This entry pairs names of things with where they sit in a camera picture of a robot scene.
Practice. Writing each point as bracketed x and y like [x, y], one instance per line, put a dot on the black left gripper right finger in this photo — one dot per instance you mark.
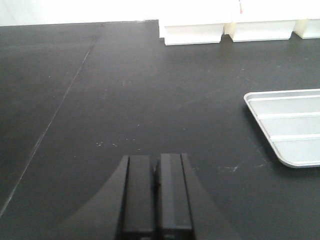
[185, 210]

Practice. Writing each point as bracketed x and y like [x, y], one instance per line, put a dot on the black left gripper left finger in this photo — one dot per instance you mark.
[123, 209]

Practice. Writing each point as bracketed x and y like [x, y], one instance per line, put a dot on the silver metal tray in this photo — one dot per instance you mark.
[290, 121]

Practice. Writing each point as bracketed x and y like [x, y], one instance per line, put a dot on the white storage bin left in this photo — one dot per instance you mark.
[187, 22]

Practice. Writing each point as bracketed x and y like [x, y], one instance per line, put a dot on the white storage bin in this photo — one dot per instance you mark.
[307, 25]
[261, 20]
[187, 22]

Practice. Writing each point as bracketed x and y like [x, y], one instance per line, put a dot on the white storage bin middle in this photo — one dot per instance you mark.
[261, 20]

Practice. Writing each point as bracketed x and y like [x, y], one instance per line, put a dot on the white storage bin right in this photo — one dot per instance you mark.
[307, 25]

